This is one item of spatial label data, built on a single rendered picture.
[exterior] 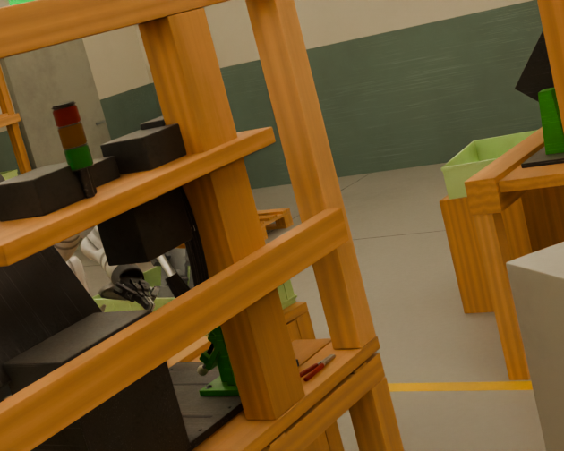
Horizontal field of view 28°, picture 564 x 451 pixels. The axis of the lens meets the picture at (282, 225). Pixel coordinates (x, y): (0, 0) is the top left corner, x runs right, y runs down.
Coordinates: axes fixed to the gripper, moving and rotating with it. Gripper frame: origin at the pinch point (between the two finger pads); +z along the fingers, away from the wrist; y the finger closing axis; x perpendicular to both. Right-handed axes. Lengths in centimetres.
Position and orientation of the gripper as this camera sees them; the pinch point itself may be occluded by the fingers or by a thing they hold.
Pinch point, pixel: (148, 304)
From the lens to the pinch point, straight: 271.7
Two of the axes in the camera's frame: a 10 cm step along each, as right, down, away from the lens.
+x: -3.7, 8.7, 3.2
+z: 4.9, 4.8, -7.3
